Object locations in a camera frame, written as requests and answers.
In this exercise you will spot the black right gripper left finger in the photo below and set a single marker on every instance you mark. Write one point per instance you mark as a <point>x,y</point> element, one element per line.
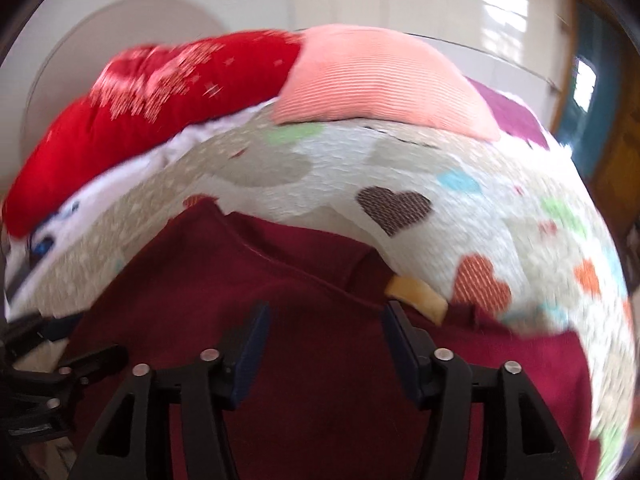
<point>132,437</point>

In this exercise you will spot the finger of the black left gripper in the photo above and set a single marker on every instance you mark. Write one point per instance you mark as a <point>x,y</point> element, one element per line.
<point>25,255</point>

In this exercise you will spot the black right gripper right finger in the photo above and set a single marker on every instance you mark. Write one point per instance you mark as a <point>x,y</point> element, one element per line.
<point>520,437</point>

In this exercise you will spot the dark red knit sweater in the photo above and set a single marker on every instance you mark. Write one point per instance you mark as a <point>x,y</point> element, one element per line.
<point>326,402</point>

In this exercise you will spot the red floral quilt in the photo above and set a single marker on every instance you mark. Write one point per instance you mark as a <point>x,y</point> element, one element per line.
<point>143,98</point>

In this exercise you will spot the beige arched headboard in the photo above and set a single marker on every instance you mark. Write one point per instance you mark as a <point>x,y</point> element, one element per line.
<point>76,61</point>

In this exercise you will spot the yellow sweater neck label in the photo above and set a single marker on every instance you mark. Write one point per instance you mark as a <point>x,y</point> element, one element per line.
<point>419,295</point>

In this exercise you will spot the heart patterned patchwork bedspread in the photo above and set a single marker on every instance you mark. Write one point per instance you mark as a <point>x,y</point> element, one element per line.
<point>505,224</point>

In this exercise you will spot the magenta blanket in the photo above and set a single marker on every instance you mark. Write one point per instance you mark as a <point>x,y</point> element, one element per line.
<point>512,117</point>

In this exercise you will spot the pink waffle pillow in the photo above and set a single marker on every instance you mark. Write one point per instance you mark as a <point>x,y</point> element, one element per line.
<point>348,71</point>

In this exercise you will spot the white wardrobe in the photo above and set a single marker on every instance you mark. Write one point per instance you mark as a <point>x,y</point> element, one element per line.
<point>515,46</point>

